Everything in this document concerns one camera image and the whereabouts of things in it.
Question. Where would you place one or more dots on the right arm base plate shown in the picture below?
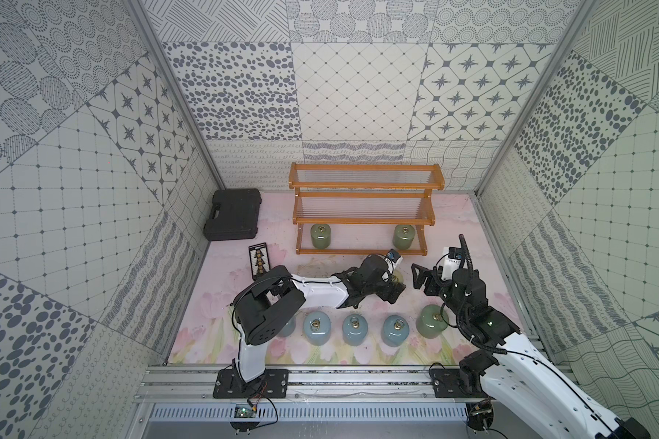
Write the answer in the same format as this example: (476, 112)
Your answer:
(448, 384)

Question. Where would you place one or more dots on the black plastic tool case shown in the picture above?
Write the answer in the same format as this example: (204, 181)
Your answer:
(234, 215)

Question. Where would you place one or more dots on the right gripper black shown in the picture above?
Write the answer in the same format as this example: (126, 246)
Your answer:
(435, 279)

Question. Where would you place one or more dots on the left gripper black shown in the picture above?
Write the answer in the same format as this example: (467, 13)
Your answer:
(390, 291)

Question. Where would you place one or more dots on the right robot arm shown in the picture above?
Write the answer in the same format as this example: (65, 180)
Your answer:
(507, 367)

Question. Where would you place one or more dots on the black connector board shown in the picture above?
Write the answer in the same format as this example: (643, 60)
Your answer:
(259, 260)

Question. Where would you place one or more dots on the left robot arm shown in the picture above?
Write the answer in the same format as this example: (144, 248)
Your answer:
(263, 309)

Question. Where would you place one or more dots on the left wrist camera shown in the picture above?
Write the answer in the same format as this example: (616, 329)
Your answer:
(393, 259)

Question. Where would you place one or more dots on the aluminium mounting rail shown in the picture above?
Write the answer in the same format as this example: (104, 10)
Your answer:
(187, 384)

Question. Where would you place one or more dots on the wooden three-tier shelf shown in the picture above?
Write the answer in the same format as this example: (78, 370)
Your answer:
(362, 196)

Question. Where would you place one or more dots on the green canister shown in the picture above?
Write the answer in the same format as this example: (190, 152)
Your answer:
(404, 235)
(320, 234)
(430, 322)

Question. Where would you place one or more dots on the yellow canister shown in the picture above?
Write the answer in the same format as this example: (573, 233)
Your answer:
(398, 283)

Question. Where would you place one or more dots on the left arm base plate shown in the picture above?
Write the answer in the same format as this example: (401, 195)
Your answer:
(271, 384)

